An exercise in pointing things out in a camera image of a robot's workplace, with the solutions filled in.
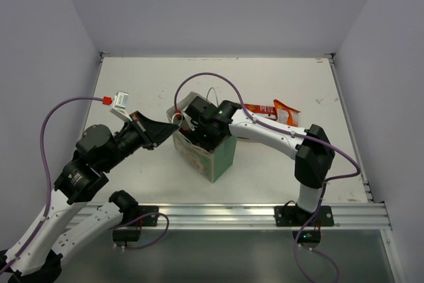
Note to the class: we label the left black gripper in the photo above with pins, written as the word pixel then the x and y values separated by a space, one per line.
pixel 143 132

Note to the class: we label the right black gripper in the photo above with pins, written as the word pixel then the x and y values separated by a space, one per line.
pixel 195 114

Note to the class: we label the green paper gift bag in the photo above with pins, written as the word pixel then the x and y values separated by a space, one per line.
pixel 212 165

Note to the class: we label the red Doritos chip bag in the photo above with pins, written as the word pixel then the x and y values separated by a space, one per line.
pixel 267 112

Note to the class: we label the orange fruit candy bag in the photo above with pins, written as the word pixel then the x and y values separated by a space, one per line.
pixel 285 114

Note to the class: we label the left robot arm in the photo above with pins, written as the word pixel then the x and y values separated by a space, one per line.
pixel 40 253

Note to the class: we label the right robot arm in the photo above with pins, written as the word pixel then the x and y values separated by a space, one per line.
pixel 308 148

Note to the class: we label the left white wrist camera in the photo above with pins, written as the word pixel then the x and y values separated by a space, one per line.
pixel 119 104

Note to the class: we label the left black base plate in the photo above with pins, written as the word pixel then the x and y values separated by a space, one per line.
pixel 149 221

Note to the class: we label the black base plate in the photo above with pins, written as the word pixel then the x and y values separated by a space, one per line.
pixel 289 215
pixel 149 221

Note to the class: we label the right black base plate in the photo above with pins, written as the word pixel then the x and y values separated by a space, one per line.
pixel 289 215

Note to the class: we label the aluminium mounting rail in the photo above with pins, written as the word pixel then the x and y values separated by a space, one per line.
pixel 255 216

